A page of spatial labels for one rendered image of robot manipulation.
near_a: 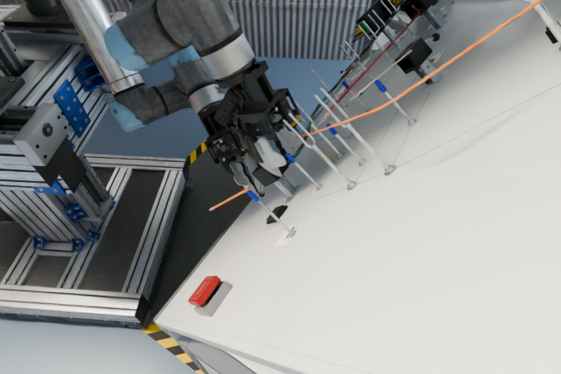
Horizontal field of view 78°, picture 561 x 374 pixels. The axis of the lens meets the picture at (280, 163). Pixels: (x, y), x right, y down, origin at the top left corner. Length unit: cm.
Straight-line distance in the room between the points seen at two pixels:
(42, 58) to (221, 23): 91
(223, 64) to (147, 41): 11
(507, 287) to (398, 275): 9
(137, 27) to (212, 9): 11
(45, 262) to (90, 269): 22
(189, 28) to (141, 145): 202
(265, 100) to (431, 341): 38
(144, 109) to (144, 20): 33
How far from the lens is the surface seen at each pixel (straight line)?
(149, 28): 55
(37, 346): 203
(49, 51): 139
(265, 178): 68
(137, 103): 85
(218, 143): 75
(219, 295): 59
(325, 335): 34
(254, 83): 52
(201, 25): 51
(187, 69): 79
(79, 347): 193
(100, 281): 176
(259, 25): 303
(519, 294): 26
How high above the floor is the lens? 168
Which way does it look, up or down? 49 degrees down
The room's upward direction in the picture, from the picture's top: straight up
